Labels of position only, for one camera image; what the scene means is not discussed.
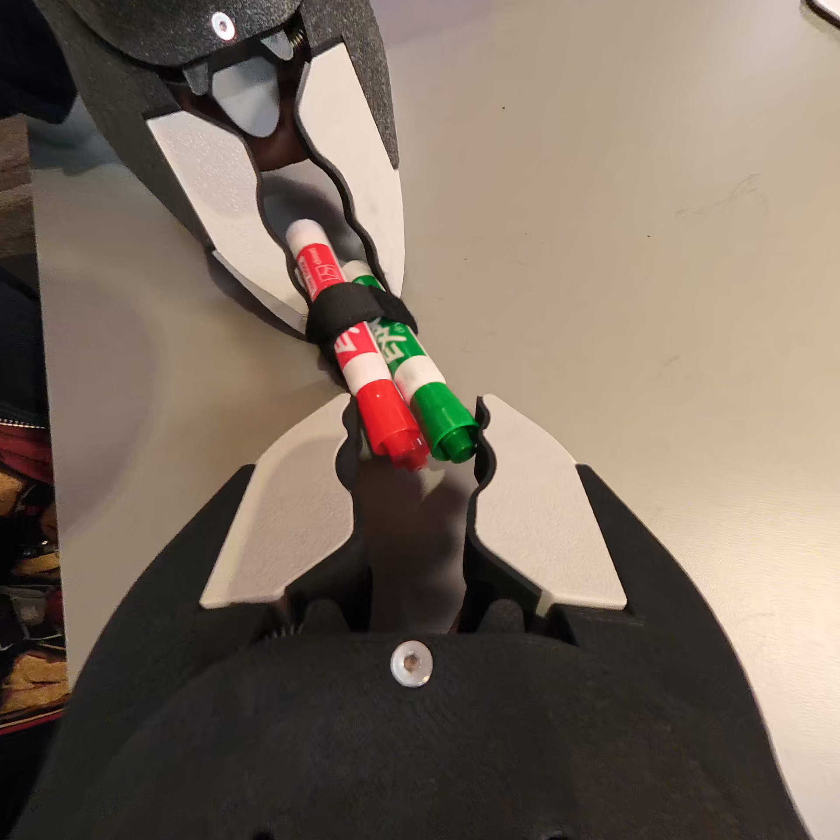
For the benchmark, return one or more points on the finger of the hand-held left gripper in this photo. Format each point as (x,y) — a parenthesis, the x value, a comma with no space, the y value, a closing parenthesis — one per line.
(355,145)
(223,184)

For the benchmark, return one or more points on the green marker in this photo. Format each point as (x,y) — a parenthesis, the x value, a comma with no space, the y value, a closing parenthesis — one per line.
(446,420)

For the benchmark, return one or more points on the person's left forearm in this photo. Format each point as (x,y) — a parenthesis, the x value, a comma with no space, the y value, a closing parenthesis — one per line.
(26,66)

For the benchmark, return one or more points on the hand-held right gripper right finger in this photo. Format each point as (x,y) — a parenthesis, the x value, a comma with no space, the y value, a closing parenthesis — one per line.
(551,519)

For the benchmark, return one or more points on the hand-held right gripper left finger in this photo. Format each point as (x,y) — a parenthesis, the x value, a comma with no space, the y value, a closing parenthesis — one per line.
(282,519)

